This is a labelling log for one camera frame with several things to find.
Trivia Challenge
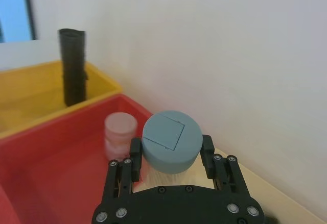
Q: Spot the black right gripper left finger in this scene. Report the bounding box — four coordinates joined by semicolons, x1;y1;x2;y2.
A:
102;137;143;202

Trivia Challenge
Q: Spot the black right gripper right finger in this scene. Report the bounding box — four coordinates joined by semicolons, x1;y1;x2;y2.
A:
201;134;252;199

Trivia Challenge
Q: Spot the white bottle with blue-grey cap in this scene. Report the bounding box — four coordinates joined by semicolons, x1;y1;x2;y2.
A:
142;110;204;188

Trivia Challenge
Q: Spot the translucent pink lidded jar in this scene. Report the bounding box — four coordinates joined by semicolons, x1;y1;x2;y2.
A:
104;112;139;161

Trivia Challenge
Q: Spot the red plastic bin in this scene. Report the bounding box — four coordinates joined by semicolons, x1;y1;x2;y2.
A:
0;93;154;224

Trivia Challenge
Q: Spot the black ribbed tube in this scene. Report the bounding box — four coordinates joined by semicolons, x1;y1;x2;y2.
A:
58;28;89;107

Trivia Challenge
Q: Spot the yellow plastic bin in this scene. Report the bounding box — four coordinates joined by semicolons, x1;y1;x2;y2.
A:
0;60;123;140

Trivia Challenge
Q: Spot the blue window with dark frame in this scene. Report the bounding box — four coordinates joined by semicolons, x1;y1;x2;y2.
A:
0;0;39;44

